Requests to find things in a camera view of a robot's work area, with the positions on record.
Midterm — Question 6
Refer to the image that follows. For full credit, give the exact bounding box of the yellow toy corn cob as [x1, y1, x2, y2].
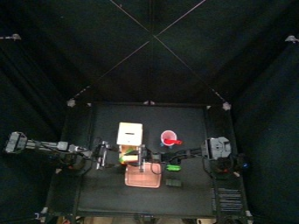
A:
[122, 154, 140, 163]

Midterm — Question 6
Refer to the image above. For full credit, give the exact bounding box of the light wooden drawer box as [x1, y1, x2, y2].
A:
[116, 122, 145, 147]

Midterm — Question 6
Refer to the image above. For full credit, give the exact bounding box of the pink plastic tray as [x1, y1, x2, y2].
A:
[124, 161, 162, 189]

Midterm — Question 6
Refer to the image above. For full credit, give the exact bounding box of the crumpled green toy leaf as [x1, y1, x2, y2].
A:
[165, 164, 182, 172]

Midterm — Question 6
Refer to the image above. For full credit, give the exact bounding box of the red plastic cup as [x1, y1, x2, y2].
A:
[160, 129, 178, 147]

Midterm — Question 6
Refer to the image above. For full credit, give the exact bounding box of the red straw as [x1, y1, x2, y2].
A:
[162, 139, 182, 146]

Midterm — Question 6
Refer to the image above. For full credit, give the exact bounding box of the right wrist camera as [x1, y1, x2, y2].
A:
[149, 152, 162, 164]

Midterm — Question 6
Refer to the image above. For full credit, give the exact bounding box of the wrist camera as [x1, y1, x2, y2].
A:
[149, 152, 162, 164]
[81, 149, 97, 160]

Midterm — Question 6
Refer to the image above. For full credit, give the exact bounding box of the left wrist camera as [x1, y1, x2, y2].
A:
[81, 149, 97, 160]

